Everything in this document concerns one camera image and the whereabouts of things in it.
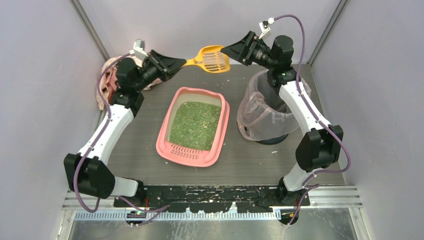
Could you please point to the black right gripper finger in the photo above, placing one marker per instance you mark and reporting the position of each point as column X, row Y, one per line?
column 246, row 41
column 237, row 52

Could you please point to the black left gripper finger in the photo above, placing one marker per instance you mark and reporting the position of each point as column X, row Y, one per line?
column 159, row 60
column 169, row 71

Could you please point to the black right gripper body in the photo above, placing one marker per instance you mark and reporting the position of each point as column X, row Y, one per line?
column 248, row 50

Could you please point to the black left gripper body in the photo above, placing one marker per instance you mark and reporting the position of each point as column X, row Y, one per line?
column 157, row 64

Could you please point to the orange litter scoop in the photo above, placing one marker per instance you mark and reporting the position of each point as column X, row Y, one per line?
column 211, row 60

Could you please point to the pink plastic trash bag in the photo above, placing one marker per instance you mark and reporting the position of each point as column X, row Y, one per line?
column 262, row 114

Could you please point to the pink litter box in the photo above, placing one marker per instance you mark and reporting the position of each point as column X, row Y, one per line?
column 187, row 156

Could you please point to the dark round trash bin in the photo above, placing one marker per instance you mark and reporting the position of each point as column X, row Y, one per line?
column 273, row 141

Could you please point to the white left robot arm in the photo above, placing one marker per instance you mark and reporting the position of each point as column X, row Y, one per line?
column 86, row 171

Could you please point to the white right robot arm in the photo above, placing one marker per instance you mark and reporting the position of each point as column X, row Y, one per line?
column 321, row 143

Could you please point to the green cat litter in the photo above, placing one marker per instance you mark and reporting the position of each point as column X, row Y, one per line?
column 195, row 125

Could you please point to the pink floral cloth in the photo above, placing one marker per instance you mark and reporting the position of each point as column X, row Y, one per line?
column 108, row 85

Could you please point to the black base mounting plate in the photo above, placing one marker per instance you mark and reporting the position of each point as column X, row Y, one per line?
column 218, row 198

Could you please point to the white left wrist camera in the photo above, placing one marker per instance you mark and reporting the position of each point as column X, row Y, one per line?
column 138, row 50

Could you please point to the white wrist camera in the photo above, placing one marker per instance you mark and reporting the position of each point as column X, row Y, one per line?
column 265, row 27
column 138, row 50

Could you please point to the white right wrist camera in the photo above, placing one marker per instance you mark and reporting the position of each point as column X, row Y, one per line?
column 265, row 27

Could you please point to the aluminium front rail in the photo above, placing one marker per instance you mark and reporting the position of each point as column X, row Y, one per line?
column 334, row 213

